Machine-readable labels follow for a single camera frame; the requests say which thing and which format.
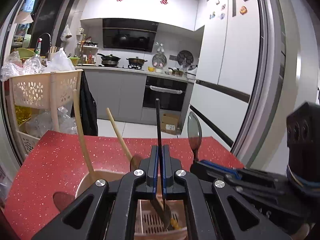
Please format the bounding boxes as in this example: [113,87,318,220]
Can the dark brown plastic spoon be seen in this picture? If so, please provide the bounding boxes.
[152,98,171,230]

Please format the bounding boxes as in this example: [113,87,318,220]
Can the black kitchen faucet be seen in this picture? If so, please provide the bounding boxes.
[36,33,52,56]

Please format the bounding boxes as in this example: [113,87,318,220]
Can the cardboard box on floor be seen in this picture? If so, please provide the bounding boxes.
[161,113,180,135]

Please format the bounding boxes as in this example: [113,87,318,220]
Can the pink utensil holder caddy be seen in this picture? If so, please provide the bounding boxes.
[75,170,188,239]

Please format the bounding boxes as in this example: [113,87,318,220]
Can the black built-in oven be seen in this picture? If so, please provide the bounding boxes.
[143,76,188,112]

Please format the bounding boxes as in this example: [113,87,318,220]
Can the white refrigerator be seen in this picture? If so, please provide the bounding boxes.
[179,0,266,151]

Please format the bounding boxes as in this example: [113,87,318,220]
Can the black jacket hanging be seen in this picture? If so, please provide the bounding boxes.
[77,71,98,136]

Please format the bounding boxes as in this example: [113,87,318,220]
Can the brown pan on stove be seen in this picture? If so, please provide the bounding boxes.
[127,57,147,69]

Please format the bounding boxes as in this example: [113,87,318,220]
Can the black wok on stove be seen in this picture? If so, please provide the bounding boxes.
[97,53,120,67]

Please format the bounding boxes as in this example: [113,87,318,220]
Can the beige perforated storage cart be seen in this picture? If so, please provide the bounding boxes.
[9,69,82,157]

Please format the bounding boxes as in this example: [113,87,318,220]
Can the black range hood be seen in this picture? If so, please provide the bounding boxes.
[102,18,159,52]

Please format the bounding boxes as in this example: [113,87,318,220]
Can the clear plastic bags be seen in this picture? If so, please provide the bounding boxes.
[1,48,75,82]

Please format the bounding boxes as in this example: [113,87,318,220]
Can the green bowl on counter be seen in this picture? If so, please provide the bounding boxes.
[15,48,35,59]

